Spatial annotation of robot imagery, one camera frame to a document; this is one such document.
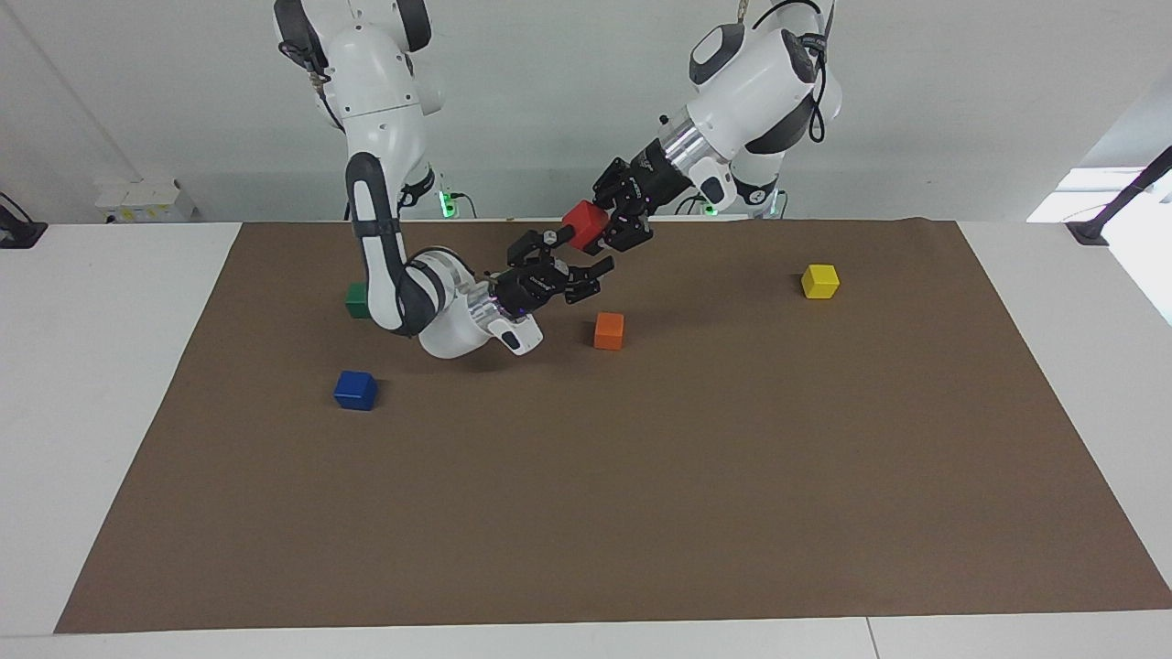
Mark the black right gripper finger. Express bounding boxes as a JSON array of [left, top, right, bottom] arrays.
[[509, 227, 578, 266], [563, 255, 616, 305]]

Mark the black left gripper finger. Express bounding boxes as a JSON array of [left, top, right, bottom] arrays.
[[602, 215, 655, 253], [593, 157, 633, 207]]

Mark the red wooden block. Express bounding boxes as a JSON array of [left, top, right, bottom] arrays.
[[560, 201, 611, 255]]

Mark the blue wooden block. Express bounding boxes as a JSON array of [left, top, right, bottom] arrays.
[[333, 370, 378, 411]]

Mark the brown paper mat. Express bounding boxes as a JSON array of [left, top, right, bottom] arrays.
[[53, 218, 1172, 634]]

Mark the white box with yellow labels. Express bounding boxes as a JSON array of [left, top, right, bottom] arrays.
[[96, 178, 198, 225]]

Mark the black angled stand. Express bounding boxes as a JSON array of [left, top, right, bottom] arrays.
[[1067, 146, 1172, 246]]

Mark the black table clamp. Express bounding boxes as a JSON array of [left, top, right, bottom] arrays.
[[0, 192, 49, 250]]

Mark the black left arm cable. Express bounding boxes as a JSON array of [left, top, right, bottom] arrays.
[[732, 0, 843, 145]]

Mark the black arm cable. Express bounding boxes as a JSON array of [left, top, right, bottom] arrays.
[[732, 0, 843, 145], [277, 37, 344, 134]]

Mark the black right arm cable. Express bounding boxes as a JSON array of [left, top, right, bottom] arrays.
[[277, 37, 344, 134]]

